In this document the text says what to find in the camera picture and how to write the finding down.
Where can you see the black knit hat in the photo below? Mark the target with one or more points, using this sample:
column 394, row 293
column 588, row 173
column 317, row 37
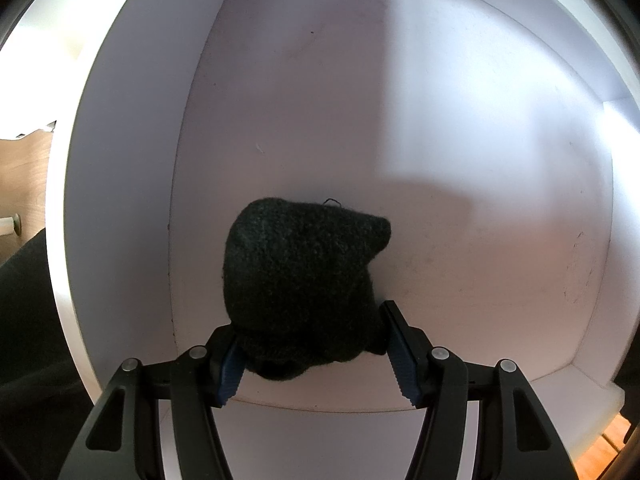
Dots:
column 300, row 270

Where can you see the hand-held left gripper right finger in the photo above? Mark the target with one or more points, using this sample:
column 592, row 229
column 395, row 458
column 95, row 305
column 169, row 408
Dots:
column 402, row 365

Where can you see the person's dark trousers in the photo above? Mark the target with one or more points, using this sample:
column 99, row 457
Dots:
column 30, row 335

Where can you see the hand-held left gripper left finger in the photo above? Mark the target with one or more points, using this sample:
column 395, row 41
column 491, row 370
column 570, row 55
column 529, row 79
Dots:
column 230, row 370

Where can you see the white cabinet drawer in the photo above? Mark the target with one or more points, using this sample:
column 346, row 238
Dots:
column 400, row 135

